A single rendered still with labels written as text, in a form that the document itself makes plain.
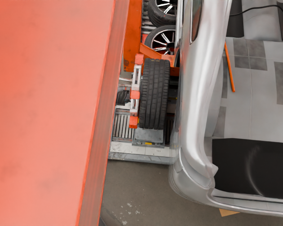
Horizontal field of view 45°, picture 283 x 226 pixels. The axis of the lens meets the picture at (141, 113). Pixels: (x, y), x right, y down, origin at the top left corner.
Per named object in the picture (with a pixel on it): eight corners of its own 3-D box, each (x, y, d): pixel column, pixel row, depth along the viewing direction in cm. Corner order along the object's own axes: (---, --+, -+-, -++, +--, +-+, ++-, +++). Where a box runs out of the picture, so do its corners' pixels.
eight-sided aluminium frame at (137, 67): (136, 131, 335) (137, 103, 287) (129, 130, 335) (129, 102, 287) (140, 84, 361) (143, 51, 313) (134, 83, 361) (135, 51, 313)
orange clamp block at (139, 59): (143, 64, 313) (143, 54, 310) (134, 64, 313) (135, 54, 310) (143, 63, 319) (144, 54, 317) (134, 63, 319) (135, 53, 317)
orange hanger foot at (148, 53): (185, 77, 374) (191, 58, 343) (137, 73, 374) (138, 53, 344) (186, 65, 382) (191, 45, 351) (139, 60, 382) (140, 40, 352)
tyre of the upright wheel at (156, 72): (169, 103, 278) (171, 45, 314) (139, 101, 278) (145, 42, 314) (161, 142, 333) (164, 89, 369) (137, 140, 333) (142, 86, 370)
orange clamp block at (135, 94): (139, 98, 297) (139, 99, 288) (130, 97, 297) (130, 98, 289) (140, 90, 297) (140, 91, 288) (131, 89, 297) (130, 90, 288)
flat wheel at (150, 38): (204, 76, 406) (208, 64, 385) (149, 85, 397) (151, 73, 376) (188, 33, 436) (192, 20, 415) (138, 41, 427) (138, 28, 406)
